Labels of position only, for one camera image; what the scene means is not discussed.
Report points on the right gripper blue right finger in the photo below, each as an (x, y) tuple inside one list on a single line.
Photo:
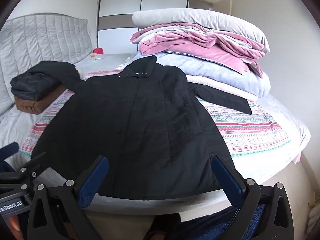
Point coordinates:
[(244, 194)]

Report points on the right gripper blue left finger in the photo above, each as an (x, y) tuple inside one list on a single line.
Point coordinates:
[(80, 194)]

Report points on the black quilted coat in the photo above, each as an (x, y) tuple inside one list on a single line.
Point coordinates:
[(149, 122)]

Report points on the pale pink folded blanket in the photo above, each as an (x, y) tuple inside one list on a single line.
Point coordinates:
[(221, 86)]

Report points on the folded dark navy jacket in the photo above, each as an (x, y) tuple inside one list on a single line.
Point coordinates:
[(33, 86)]

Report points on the light blue fleece blanket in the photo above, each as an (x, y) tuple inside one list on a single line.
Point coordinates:
[(249, 82)]

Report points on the grey padded headboard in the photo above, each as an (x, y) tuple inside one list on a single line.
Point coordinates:
[(30, 39)]

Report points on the red small object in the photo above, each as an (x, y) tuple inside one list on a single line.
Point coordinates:
[(98, 51)]

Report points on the pink velvet blanket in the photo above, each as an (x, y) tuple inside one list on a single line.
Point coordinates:
[(228, 49)]

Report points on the grey pillow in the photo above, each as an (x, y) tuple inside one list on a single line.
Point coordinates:
[(205, 18)]

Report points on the white sliding wardrobe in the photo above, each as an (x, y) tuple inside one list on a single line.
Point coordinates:
[(115, 26)]

